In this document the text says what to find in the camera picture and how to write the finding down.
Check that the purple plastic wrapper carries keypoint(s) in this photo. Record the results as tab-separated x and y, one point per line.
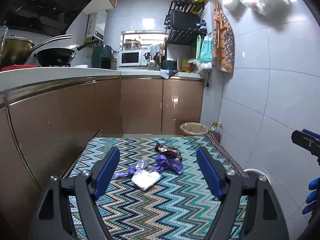
162	163

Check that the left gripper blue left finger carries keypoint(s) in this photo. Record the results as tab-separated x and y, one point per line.
103	171

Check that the blue grey dish cloth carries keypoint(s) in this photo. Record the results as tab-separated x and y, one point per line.
167	74

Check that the white gas water heater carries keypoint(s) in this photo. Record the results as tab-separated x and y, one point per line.
96	25

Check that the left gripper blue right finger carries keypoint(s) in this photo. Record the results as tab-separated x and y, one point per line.
213	172

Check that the cooking oil bottle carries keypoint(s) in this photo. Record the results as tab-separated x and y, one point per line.
216	130

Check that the white paper tissue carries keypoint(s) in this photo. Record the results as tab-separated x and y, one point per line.
144	179

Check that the black wok pan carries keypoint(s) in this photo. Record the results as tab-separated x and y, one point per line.
60	57

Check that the orange patterned apron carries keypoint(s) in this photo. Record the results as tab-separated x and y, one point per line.
223	41

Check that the beige waste basket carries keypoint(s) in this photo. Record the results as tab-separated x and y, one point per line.
193	129

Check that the white rimmed trash bin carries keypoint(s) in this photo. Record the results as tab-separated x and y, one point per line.
256	178

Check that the black range hood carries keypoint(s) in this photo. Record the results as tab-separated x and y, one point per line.
47	17

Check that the white microwave oven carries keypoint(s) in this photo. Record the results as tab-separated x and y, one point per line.
132	58

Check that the dark brown snack wrapper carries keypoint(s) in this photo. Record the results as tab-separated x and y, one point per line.
170	152

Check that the glass lidded pot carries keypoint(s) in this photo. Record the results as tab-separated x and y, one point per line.
132	45

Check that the black dish rack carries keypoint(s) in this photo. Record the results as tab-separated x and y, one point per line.
183	22

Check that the teal plastic bag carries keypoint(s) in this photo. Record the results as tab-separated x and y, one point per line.
204	48

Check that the green kettle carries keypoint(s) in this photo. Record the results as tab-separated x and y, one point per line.
169	65

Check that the brown kitchen base cabinets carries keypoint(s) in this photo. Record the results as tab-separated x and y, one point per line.
44	128

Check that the right blue gloved hand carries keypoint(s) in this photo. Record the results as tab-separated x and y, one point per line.
312	198

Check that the zigzag patterned floor mat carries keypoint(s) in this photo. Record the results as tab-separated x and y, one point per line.
178	206

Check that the steel cooking pot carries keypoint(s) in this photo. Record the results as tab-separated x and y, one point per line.
17	50

